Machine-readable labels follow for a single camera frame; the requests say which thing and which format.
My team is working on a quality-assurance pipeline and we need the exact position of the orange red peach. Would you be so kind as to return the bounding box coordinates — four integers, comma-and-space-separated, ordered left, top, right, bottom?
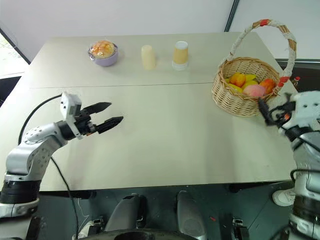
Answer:
229, 72, 247, 88

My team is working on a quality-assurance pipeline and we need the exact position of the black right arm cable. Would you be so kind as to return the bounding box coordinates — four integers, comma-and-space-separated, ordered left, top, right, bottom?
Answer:
289, 167, 320, 185

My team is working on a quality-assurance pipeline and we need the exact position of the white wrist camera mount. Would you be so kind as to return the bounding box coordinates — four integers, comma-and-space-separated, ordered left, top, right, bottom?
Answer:
284, 90, 320, 131
60, 91, 84, 140

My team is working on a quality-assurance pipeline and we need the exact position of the yellow paper cup white base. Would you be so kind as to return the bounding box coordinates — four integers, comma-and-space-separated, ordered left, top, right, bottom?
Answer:
171, 40, 190, 71

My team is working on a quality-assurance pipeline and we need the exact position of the dark window frame post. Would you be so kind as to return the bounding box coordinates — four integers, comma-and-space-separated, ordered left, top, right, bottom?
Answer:
223, 0, 242, 33

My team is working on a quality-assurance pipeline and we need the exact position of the pink peach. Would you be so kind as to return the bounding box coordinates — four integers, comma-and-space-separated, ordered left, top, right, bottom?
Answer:
242, 84, 266, 98

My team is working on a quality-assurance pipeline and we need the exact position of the dark slanted frame bar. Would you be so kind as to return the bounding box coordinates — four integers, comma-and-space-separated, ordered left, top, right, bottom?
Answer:
0, 24, 34, 65

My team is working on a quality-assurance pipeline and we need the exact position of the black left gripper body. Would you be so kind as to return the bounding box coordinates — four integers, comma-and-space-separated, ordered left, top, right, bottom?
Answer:
74, 111, 99, 137

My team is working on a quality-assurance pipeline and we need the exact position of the plastic-wrapped orange bread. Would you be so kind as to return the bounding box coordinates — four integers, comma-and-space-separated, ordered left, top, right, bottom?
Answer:
90, 39, 117, 60

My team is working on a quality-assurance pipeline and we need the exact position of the yellow banana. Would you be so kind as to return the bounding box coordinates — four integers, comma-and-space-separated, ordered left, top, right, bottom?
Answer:
241, 73, 259, 88

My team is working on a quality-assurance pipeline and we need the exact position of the purple bowl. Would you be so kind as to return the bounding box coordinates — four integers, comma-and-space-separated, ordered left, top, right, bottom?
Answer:
87, 42, 119, 67

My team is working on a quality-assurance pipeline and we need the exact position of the red orange mango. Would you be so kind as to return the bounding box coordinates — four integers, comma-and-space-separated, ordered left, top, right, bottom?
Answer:
258, 78, 277, 95

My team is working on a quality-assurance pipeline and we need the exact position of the wicker basket with handle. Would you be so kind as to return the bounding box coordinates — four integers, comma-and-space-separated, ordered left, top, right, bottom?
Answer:
211, 18, 299, 118

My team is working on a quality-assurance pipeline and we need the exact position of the cream plastic cup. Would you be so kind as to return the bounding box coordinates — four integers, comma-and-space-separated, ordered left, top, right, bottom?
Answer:
140, 44, 157, 71

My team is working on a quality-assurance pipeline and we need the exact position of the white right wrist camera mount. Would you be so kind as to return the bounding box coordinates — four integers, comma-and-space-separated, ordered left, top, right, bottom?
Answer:
284, 90, 320, 131

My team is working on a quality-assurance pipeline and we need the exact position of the grey rounded robot leg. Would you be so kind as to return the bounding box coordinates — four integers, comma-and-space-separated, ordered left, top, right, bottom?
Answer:
104, 194, 147, 233
176, 190, 209, 240

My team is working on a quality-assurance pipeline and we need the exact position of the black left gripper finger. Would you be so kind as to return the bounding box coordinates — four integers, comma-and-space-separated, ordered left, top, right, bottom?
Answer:
95, 115, 125, 135
83, 101, 113, 116

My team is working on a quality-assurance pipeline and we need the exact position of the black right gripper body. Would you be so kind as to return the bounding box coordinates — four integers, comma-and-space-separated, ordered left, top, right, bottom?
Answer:
267, 101, 294, 126

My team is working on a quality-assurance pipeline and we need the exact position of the black side table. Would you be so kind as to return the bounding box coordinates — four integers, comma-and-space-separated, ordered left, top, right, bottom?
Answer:
274, 58, 320, 94

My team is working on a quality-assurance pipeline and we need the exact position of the dark round robot waist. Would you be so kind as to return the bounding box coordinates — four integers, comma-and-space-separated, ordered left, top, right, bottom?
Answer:
86, 228, 203, 240

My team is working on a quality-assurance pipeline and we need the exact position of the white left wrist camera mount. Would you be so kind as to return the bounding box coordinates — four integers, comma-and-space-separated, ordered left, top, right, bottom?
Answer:
60, 91, 84, 140

